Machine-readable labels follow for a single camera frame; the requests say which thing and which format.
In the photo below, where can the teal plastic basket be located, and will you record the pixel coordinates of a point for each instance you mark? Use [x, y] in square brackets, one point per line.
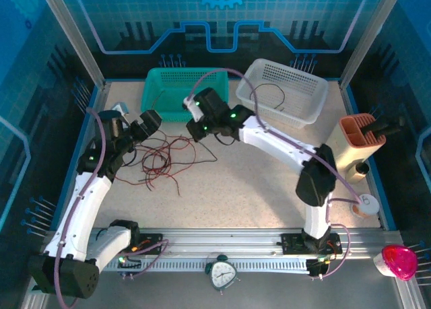
[171, 90]

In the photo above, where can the aluminium frame post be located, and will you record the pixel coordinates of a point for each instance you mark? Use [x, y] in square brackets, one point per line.
[72, 36]
[370, 36]

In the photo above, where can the small circuit board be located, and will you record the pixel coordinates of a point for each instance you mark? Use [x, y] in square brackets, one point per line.
[125, 261]
[318, 263]

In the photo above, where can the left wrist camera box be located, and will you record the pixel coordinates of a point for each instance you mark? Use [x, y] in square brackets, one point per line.
[119, 107]

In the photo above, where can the pink dome lamp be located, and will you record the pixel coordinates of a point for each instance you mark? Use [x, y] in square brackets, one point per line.
[399, 262]

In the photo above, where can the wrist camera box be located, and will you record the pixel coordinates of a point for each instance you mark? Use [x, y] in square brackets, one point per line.
[119, 107]
[191, 107]

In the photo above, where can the white plastic basket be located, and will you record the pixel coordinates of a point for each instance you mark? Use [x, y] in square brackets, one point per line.
[296, 87]

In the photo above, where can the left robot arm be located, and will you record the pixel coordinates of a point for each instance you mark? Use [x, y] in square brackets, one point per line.
[84, 204]

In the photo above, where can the black round cap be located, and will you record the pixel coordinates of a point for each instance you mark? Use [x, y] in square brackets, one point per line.
[363, 169]

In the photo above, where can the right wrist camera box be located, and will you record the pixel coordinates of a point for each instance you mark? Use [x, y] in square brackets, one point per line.
[191, 107]

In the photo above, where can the beige holder with orange top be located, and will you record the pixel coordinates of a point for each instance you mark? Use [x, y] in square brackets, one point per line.
[353, 154]

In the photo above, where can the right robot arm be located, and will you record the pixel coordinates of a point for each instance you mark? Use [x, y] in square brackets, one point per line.
[276, 144]

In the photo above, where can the white round lid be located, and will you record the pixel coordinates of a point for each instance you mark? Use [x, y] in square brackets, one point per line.
[370, 203]

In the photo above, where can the green alarm clock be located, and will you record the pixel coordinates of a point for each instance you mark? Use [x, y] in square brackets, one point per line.
[222, 273]

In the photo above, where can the aluminium rail beam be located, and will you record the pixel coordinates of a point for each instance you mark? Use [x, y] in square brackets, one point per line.
[219, 243]

